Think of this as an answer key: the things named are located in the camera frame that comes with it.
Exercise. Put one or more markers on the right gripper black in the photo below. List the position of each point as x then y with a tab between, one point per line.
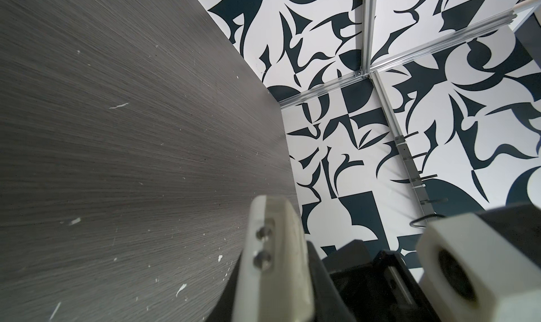
379	288

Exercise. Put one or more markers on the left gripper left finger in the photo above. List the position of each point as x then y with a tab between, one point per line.
223	310

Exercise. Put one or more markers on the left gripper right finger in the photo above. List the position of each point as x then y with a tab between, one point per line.
328	303

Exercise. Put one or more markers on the white remote control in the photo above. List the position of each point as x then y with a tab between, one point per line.
274	281

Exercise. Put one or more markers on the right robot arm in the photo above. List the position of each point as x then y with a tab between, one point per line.
520	225

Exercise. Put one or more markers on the wall hook rail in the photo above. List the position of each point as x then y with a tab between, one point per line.
417	181

